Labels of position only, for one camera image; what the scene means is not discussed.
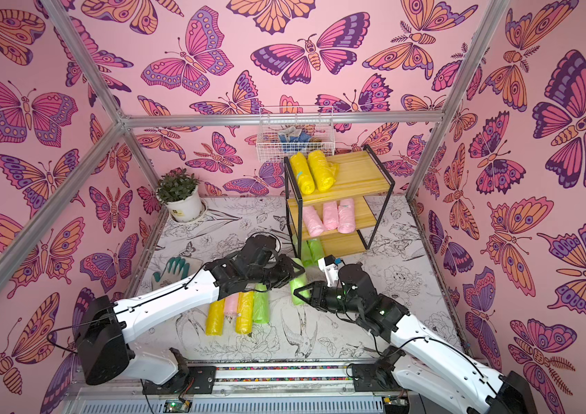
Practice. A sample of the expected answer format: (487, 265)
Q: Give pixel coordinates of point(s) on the yellow roll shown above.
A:
(302, 173)
(324, 172)
(215, 319)
(244, 319)

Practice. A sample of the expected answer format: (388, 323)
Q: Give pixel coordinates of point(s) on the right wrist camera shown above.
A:
(329, 265)

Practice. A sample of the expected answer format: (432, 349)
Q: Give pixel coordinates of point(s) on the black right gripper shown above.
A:
(316, 294)

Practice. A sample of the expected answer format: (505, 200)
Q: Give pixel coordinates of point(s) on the pink roll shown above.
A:
(312, 221)
(231, 306)
(347, 216)
(330, 215)

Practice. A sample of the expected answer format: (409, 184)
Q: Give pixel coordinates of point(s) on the white wire basket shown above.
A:
(284, 131)

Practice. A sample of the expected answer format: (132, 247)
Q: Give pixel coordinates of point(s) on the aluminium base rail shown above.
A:
(307, 387)

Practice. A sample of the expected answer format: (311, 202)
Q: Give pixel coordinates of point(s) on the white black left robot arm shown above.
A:
(107, 333)

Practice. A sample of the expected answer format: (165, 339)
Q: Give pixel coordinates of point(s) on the green roll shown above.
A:
(316, 249)
(299, 282)
(261, 307)
(306, 256)

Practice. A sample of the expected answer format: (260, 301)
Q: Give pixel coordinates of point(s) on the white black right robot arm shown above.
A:
(426, 363)

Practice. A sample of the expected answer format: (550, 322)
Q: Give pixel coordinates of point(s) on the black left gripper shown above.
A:
(287, 271)

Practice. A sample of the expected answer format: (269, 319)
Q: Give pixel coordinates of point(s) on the potted green plant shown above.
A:
(178, 191)

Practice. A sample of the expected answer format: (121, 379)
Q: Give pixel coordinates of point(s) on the green grey work glove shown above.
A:
(176, 269)

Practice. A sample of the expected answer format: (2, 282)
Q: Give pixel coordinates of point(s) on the wooden three-tier shelf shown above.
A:
(363, 179)

